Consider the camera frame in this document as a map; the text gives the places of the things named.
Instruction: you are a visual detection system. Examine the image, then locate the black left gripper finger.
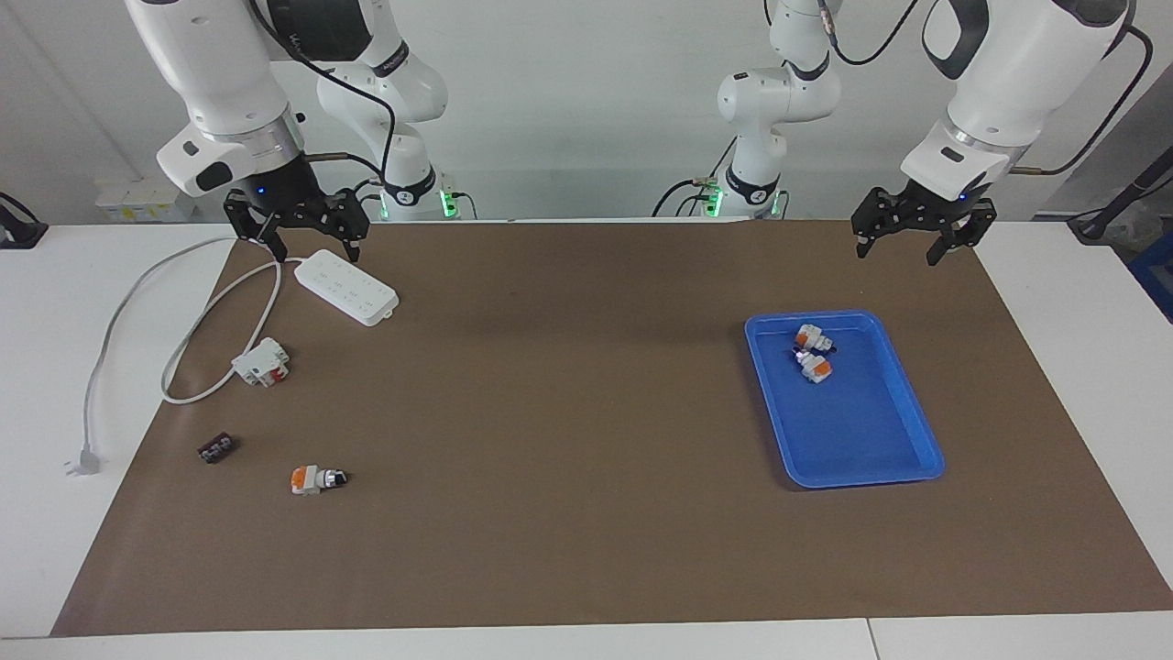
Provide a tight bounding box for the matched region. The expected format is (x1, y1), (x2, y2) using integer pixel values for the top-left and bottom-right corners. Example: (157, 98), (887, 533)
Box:
(851, 188), (897, 259)
(926, 202), (997, 268)

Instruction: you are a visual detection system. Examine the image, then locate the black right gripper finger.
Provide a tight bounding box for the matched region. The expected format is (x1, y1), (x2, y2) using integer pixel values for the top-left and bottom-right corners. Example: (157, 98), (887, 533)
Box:
(225, 191), (288, 264)
(325, 190), (371, 267)

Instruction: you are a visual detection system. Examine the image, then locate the white power strip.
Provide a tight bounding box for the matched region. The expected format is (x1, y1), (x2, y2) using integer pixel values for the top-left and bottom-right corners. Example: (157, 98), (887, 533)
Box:
(293, 249), (400, 327)

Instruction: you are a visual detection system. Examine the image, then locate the white cardboard box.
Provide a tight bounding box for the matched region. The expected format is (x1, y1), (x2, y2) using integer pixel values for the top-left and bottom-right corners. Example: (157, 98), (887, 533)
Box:
(96, 177), (198, 223)

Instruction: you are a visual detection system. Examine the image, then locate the black pole stand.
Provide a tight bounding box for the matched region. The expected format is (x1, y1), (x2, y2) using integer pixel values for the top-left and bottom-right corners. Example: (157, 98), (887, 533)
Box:
(1068, 147), (1173, 244)

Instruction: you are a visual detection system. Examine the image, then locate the grey partition panel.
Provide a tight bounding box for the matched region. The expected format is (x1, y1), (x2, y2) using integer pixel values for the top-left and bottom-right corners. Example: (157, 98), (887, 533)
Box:
(1040, 64), (1173, 221)

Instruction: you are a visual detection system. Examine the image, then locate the blue crate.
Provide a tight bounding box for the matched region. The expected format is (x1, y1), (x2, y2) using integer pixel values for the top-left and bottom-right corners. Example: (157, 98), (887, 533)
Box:
(1129, 252), (1173, 324)

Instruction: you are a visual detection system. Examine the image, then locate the blue plastic tray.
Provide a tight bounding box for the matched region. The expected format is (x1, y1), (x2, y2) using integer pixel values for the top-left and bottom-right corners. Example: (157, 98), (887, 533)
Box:
(744, 310), (946, 490)

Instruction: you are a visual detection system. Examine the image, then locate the brown paper mat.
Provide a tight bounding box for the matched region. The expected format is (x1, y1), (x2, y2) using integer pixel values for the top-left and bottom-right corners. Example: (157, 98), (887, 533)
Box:
(50, 220), (1173, 638)

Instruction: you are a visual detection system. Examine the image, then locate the black base cable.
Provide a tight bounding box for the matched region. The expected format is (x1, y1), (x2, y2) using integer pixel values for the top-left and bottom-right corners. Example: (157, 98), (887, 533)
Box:
(652, 179), (707, 218)
(342, 177), (381, 223)

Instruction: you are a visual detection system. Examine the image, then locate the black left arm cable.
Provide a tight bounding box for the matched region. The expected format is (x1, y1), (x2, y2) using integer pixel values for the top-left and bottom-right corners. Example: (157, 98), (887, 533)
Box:
(1008, 23), (1154, 177)

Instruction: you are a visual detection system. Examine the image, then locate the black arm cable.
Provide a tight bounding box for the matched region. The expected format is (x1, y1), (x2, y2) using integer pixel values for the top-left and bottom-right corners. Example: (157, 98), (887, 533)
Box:
(249, 0), (398, 184)
(1008, 23), (1154, 177)

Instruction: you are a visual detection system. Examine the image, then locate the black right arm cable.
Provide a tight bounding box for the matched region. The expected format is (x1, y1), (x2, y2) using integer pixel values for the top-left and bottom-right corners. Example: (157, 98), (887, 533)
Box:
(249, 0), (398, 184)

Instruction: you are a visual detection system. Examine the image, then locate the white red switch block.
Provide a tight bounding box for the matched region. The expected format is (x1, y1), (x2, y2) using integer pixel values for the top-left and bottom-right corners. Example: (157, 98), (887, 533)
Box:
(231, 336), (291, 389)

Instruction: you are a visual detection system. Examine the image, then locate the black clamp mount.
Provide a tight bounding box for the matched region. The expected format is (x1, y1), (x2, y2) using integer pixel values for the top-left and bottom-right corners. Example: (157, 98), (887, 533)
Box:
(0, 192), (49, 250)

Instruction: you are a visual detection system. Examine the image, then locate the white power cable with plug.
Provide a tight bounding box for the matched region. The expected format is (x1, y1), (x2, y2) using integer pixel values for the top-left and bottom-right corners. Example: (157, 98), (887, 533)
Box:
(64, 234), (308, 478)

